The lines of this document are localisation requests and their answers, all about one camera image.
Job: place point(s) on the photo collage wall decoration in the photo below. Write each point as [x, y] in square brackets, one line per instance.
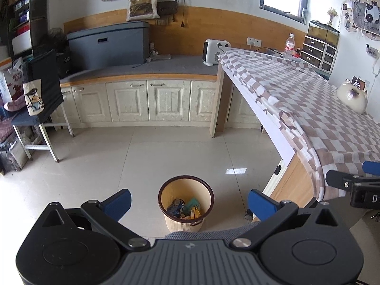
[362, 14]

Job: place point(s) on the bright blue snack wrapper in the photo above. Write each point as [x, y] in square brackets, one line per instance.
[175, 207]

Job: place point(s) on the grey storage bag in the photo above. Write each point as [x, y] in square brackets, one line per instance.
[13, 157]

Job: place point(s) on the small red bottle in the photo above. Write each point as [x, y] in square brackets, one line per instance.
[296, 53]

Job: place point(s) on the black shopping bag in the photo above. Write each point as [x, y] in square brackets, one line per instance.
[63, 63]

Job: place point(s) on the cartoon print tote bag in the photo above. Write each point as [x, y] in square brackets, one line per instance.
[33, 98]

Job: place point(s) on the white kitchen base cabinet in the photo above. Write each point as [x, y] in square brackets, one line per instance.
[127, 104]

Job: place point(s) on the black cloth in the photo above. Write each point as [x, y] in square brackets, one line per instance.
[49, 77]

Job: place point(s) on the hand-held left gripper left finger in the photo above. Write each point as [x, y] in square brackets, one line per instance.
[118, 203]

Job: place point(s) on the white paper bag red print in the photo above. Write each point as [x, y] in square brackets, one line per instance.
[13, 80]

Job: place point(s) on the small dried flower vase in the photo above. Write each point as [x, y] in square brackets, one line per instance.
[332, 14]

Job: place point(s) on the grey storage box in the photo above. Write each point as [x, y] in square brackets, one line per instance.
[107, 46]

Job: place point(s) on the yellow wrapper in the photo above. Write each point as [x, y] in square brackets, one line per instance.
[196, 213]

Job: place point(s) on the small brown handbag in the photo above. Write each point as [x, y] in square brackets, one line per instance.
[166, 9]

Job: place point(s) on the clear water bottle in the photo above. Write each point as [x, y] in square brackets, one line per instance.
[288, 47]

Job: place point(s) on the glass fish tank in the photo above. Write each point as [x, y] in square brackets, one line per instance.
[323, 34]

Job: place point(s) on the printed canvas tote bag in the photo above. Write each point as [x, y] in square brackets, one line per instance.
[142, 6]

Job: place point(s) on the white fan heater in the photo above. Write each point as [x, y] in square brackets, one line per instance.
[212, 52]

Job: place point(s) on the pink cloth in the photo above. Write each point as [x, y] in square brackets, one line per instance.
[14, 105]

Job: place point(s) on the beige bin with dark rim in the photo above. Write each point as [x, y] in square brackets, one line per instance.
[172, 225]

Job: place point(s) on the black storage shelf with boxes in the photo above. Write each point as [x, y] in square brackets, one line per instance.
[23, 14]

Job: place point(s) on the brown checkered tablecloth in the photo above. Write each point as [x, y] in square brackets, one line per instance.
[311, 109]

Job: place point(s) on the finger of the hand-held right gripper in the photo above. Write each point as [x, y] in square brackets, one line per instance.
[338, 181]
[372, 168]

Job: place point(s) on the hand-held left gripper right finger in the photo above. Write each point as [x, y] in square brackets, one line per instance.
[259, 203]

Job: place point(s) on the green packet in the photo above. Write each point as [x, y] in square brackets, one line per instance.
[192, 204]

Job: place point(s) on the black caster wheel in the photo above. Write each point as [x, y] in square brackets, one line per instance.
[248, 214]

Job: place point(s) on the dark dried plant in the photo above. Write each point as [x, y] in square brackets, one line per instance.
[58, 37]

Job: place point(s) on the white desktop drawer organizer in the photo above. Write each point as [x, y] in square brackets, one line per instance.
[317, 53]

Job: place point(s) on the white wall outlet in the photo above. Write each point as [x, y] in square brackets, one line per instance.
[253, 41]

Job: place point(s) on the white wall socket with plug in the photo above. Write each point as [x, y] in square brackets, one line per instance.
[372, 50]

